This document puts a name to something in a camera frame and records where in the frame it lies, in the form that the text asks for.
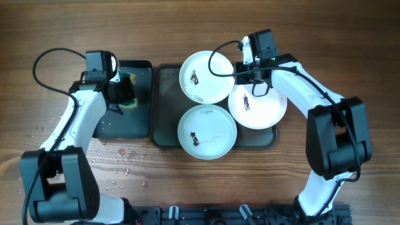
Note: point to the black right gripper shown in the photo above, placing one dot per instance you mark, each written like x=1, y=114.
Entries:
x=242, y=74

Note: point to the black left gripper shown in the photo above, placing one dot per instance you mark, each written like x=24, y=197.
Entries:
x=124, y=92

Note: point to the green yellow sponge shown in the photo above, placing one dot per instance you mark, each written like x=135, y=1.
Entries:
x=131, y=104

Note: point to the white plate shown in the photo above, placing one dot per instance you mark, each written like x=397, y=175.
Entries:
x=254, y=111
x=207, y=132
x=204, y=77

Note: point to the white plate top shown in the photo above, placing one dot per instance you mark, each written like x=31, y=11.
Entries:
x=204, y=77

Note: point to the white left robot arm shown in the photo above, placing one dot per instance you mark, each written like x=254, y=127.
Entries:
x=58, y=181

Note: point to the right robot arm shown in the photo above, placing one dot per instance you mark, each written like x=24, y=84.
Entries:
x=337, y=134

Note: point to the small black tray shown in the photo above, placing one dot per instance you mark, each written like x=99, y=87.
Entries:
x=132, y=123

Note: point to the large dark tray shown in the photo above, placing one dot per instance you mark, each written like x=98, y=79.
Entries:
x=169, y=103

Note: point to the white plate bottom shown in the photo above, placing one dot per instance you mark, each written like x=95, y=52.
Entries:
x=207, y=132

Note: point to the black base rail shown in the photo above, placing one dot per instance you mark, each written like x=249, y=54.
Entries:
x=279, y=214

